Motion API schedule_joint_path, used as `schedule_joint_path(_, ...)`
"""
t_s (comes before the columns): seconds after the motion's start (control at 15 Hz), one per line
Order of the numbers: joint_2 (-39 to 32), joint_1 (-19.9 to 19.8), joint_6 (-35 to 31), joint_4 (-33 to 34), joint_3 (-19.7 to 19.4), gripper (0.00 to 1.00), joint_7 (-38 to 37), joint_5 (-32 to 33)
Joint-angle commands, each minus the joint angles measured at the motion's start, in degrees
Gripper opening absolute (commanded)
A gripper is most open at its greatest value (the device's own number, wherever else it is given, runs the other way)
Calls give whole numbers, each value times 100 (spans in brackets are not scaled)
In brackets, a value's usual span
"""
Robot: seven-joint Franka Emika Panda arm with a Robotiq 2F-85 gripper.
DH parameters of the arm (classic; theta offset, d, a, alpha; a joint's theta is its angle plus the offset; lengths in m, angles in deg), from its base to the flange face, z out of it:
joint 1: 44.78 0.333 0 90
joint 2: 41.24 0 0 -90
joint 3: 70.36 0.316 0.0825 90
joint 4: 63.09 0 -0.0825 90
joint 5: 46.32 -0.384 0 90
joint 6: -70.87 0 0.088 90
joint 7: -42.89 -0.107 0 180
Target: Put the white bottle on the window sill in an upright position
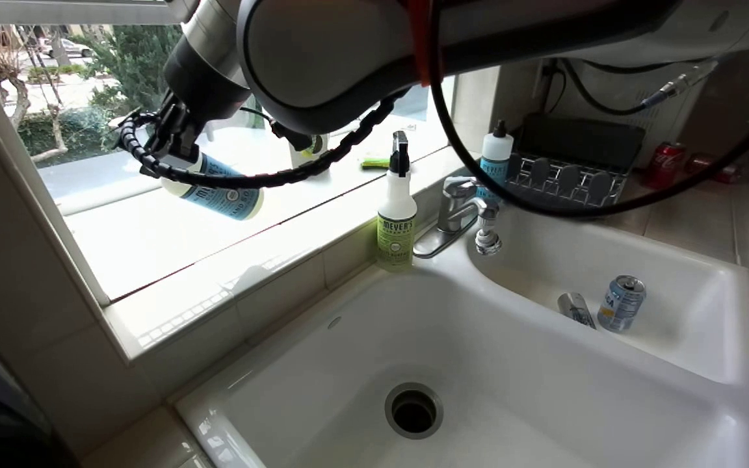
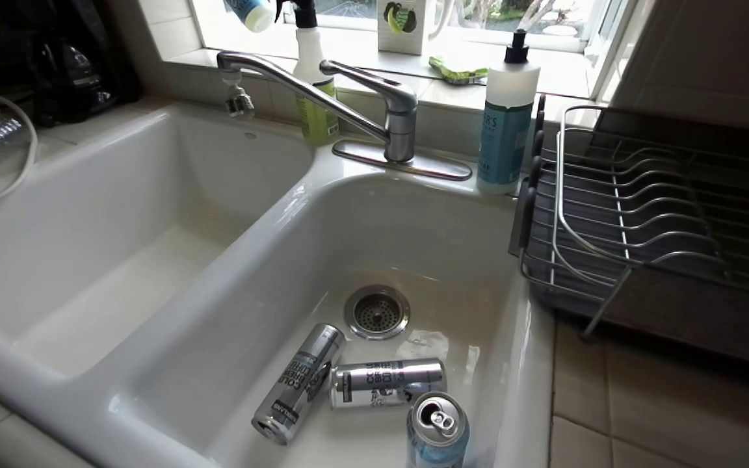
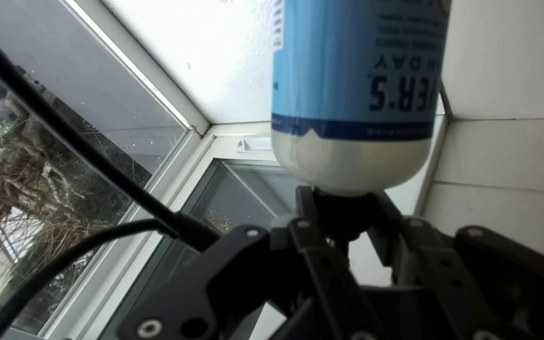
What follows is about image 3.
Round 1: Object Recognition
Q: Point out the white window frame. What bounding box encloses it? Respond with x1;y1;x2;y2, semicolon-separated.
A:
37;0;449;340

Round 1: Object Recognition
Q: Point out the thick smooth black cable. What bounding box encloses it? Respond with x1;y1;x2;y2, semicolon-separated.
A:
0;12;222;254

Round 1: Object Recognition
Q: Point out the thin black cable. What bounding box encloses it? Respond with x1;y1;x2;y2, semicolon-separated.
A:
0;218;180;340

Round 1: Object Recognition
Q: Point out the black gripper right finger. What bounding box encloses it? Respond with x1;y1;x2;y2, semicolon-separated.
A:
367;189;544;340

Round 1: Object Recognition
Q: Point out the white bottle with blue label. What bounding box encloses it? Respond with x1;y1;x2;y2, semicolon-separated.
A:
269;0;452;244

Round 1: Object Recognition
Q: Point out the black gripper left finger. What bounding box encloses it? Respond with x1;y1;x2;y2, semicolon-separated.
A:
116;186;354;340

